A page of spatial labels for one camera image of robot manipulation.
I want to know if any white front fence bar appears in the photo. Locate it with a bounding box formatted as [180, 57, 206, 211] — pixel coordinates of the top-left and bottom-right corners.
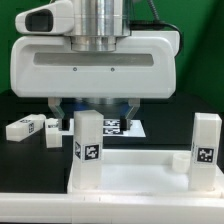
[0, 193, 224, 224]

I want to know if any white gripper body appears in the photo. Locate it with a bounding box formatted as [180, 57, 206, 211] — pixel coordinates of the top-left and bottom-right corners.
[10, 0, 182, 99]

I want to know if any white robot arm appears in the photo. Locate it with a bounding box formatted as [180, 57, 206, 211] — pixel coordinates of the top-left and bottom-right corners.
[10, 0, 182, 130]

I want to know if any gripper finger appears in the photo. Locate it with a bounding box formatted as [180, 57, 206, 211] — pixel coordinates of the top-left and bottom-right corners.
[48, 97, 65, 129]
[120, 98, 140, 131]

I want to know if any white desk top panel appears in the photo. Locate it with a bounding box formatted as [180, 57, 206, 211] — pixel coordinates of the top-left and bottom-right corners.
[67, 149, 224, 198]

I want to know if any white tag sheet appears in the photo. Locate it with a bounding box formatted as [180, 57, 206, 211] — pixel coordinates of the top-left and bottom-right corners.
[59, 118, 147, 138]

